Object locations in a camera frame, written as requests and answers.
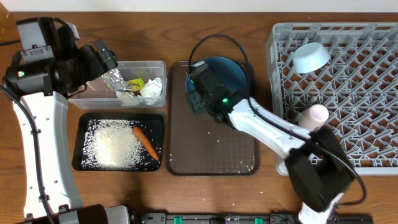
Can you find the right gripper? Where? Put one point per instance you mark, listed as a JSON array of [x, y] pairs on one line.
[[194, 98]]

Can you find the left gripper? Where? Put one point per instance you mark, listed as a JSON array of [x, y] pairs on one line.
[[96, 68]]

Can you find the foil snack wrapper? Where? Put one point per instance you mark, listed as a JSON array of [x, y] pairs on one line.
[[115, 81]]

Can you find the white tissue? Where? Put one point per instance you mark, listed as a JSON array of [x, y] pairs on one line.
[[129, 98], [152, 90]]

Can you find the orange carrot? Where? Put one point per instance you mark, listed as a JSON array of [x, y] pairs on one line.
[[138, 133]]

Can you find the pink cup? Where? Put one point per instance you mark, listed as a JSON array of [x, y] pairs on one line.
[[314, 117]]

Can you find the light blue rice bowl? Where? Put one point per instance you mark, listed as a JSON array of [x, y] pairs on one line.
[[310, 57]]

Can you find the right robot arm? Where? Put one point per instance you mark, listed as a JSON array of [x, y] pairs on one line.
[[319, 171]]

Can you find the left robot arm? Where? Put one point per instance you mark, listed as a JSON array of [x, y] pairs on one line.
[[38, 82]]

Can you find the grey dishwasher rack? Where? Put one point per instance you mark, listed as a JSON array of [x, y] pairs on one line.
[[358, 86]]

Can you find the brown serving tray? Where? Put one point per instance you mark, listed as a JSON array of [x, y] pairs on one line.
[[197, 145]]

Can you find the blue plate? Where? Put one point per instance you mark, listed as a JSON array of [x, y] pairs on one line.
[[227, 70]]

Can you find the black plastic tray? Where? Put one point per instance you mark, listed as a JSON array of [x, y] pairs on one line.
[[155, 121]]

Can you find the clear plastic bin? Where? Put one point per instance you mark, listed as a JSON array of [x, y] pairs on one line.
[[97, 95]]

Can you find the spilled white rice pile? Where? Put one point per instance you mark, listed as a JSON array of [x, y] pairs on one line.
[[109, 144]]

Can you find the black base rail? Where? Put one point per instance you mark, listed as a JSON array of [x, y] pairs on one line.
[[162, 218]]

